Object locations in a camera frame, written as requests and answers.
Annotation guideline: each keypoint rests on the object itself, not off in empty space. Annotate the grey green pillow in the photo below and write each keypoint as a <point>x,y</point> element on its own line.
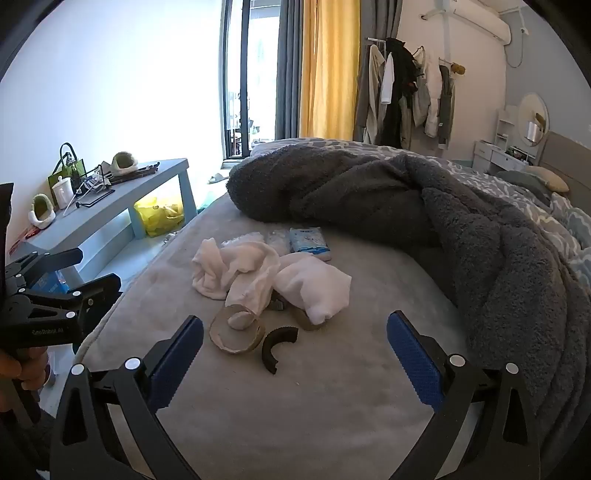
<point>519,182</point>

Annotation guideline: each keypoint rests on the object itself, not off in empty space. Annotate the yellow plastic bag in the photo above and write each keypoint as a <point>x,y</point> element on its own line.
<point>157,217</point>

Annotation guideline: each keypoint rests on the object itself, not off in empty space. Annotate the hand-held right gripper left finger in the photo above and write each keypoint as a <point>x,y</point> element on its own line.
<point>178,364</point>

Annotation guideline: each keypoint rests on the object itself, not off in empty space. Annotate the yellow curtain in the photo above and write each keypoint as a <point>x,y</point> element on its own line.
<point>328,69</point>

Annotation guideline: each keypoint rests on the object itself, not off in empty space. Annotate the black tissue packet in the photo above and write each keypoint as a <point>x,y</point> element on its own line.
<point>278,302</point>

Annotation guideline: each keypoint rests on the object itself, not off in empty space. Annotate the dark brown sticks bundle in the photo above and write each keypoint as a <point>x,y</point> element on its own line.
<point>138,170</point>

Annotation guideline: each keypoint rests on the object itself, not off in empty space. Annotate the pale floor slipper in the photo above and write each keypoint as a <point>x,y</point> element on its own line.
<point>218,178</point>

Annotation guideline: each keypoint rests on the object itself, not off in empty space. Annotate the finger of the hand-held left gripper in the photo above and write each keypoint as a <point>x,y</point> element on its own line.
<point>46,261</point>
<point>97,288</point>

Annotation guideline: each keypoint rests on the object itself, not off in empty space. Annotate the black hanging jacket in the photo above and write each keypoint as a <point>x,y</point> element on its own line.
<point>401,69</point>

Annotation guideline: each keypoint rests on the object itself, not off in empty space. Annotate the small white tissue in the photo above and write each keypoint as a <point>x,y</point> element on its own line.
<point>240,320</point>

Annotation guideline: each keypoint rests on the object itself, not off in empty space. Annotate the green handbag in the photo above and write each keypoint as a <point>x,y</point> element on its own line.
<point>74,168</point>

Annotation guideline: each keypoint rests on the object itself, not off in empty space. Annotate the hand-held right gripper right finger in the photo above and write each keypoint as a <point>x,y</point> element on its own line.
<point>415,364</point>

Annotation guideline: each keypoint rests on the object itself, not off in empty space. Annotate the white hanging shirt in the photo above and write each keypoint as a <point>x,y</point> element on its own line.
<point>388,78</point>

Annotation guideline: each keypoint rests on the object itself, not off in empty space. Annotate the blue white tissue packet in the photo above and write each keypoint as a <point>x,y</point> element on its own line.
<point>309,242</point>

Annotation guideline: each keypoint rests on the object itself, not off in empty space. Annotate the tan plush toy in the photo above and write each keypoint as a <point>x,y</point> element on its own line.
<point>457,68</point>

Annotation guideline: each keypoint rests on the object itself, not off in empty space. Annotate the red paper packet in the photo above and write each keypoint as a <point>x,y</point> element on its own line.
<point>27,236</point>

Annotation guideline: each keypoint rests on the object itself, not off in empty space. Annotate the green plush slipper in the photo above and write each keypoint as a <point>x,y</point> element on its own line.
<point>124,161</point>
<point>41,210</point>

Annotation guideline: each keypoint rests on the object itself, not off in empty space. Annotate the grey patterned duvet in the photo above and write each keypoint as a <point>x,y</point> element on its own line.
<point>489,187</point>

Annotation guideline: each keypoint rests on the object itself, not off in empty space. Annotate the person's left hand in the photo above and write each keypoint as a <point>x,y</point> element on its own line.
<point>11,374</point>

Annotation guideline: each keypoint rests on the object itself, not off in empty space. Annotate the white lidded cup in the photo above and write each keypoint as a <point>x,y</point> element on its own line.
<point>62,191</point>

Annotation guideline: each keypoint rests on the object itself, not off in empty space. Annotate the dark sliding door frame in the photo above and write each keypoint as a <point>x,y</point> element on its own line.
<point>226,92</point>

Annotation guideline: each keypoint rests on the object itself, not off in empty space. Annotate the olive hanging garment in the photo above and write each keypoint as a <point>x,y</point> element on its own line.
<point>445,106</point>

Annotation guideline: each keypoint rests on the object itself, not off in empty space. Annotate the blue plastic packet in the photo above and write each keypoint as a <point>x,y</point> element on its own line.
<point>55,281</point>

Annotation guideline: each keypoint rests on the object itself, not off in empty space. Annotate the pale hanging jacket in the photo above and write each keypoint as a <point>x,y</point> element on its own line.
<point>422,101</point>

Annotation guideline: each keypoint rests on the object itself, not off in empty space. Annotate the round mirror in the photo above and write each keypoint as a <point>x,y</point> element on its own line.
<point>526,113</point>

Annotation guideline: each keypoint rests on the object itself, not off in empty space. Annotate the grey curtain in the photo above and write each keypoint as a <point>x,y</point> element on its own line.
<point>288,69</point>
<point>378,18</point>

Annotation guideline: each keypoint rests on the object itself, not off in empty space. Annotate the wide cardboard tape core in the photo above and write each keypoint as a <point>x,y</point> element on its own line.
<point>217,337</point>

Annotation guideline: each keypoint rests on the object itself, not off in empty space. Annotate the black curved plastic piece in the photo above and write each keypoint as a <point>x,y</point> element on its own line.
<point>268,350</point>

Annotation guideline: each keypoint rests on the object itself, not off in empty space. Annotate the light blue table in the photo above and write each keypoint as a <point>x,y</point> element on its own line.
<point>138,184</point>

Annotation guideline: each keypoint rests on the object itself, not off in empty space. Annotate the white air conditioner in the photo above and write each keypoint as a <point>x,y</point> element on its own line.
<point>475,25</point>

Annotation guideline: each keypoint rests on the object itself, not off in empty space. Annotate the narrow cardboard tape core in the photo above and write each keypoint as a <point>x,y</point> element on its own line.
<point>302,321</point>

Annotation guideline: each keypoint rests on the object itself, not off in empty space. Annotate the grey bed headboard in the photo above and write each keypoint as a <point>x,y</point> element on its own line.
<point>568,157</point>

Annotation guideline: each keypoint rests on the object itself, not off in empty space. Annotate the white vanity desk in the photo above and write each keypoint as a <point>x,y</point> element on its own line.
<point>485,157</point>

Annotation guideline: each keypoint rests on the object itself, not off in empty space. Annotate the tan pillow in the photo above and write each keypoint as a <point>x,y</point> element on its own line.
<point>549,177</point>

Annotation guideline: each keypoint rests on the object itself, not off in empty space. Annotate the dark grey fleece blanket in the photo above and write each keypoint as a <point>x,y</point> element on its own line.
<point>369,194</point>

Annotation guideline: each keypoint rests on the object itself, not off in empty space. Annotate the grey hanging coat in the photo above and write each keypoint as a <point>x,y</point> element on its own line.
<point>369,92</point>

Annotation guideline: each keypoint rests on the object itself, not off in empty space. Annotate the bed with grey sheet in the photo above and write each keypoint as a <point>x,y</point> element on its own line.
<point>323,406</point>

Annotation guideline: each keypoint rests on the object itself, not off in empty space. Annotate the clear plastic packet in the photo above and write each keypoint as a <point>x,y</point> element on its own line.
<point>277,240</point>

